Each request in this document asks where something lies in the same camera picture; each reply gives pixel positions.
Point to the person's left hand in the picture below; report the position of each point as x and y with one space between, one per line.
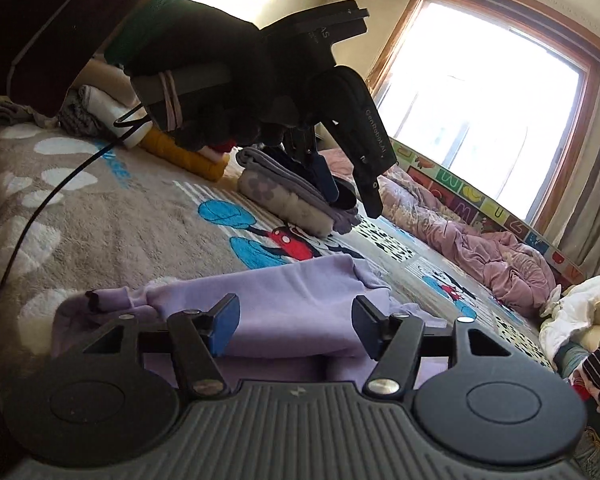
204 45

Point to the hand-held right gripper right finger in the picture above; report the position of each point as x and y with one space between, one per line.
367 330

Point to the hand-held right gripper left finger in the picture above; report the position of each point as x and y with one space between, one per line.
224 325

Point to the grey knit garment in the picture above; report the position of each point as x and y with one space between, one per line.
79 115

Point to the window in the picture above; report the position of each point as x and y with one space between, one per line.
480 100

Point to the cartoon mouse blanket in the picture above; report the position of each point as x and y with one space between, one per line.
129 225

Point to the colourful alphabet play mat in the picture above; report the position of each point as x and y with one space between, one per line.
480 200

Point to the purple floral duvet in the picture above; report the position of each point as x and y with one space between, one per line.
480 255

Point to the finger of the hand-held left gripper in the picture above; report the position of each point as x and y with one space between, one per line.
325 180
372 195

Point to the white folded garment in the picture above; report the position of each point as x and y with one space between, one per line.
109 105

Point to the white quilt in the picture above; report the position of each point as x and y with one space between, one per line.
575 310

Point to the blue-grey rolled cloth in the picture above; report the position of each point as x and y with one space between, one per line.
570 360

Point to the black folded garment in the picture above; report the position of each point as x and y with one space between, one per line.
346 199

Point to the yellow sweater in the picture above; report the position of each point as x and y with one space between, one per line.
189 162

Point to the lilac flower print garment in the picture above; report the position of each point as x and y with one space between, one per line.
280 205

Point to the grey folded garment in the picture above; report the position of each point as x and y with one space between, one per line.
270 165

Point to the beige folded garment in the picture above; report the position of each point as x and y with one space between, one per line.
107 72

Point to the purple sweatshirt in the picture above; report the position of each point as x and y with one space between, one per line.
290 305

